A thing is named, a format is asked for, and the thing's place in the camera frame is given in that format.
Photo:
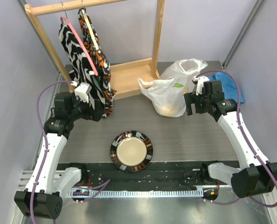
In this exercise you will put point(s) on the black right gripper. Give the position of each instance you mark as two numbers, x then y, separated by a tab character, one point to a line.
190	103

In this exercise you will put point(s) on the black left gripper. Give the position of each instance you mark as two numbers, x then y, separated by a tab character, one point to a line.
95	115

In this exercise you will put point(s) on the white plastic bag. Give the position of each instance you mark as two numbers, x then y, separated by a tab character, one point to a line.
167	92

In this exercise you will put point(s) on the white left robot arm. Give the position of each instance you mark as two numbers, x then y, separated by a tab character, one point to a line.
43	196

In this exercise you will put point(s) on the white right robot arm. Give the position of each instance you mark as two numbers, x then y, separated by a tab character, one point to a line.
256	174

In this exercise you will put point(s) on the blue bucket hat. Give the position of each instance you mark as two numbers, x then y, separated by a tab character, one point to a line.
228	86

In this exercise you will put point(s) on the black white zebra garment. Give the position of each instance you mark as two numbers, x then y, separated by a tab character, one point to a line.
82	71

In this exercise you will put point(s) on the orange black patterned garment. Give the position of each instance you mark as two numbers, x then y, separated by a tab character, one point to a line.
101	63

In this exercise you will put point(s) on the wooden clothes rack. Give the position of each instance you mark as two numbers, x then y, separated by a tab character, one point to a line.
124	76

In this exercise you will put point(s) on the pink hanger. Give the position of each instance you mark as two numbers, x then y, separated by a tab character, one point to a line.
64	19

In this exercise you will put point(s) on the patterned round plate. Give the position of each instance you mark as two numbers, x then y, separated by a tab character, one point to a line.
131	151

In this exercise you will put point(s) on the cream hanger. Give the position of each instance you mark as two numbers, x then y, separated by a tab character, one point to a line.
90	30

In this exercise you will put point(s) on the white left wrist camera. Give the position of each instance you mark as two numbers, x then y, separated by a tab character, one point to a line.
82	91

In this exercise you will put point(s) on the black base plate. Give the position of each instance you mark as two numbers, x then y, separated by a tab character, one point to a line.
158	175

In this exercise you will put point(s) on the perforated metal rail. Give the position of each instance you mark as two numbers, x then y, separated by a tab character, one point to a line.
81	193

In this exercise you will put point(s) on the aluminium corner frame post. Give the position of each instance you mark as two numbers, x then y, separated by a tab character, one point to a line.
242	33

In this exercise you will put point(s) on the left aluminium frame post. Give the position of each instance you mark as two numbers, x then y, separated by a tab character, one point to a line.
21	3

